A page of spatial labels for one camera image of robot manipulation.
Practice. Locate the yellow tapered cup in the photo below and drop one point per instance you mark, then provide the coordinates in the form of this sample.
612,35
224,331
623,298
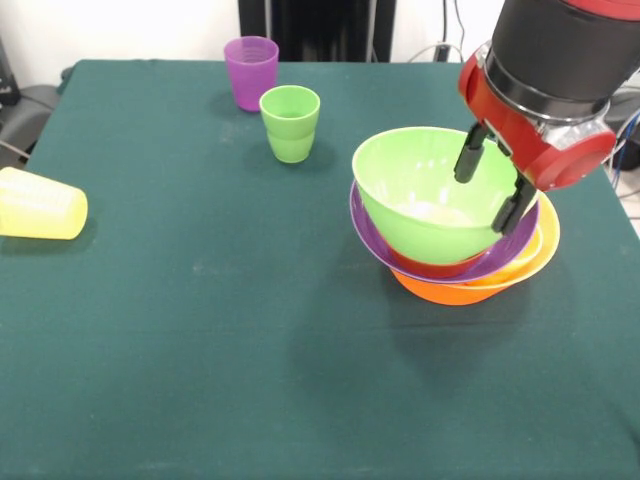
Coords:
40,205

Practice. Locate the orange-red bowl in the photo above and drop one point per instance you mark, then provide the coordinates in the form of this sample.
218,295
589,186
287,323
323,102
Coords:
430,267

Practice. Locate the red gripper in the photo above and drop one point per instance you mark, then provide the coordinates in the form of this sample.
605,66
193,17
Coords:
520,130

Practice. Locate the yellow-orange stepped cup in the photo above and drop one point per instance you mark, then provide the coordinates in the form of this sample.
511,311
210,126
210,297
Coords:
530,252

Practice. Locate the purple cup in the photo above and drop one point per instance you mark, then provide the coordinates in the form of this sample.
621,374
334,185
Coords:
250,80

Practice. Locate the green bowl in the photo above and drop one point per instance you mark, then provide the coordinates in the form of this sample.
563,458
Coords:
410,200

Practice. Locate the large yellow-orange bowl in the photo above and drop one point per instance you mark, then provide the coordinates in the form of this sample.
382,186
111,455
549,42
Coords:
440,295

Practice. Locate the grey office chair base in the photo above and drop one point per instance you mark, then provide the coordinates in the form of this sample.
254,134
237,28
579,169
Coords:
30,110

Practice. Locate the green stepped cup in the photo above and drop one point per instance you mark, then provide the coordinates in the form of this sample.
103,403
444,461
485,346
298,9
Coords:
290,140

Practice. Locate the dark green tablecloth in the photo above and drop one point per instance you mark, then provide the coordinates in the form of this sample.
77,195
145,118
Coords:
320,375

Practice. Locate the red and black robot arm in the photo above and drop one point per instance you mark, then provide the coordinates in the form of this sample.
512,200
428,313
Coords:
560,50

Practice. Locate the purple bowl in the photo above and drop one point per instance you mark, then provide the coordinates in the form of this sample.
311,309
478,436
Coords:
370,240

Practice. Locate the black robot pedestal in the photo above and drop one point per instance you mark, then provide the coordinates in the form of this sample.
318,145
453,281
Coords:
325,25

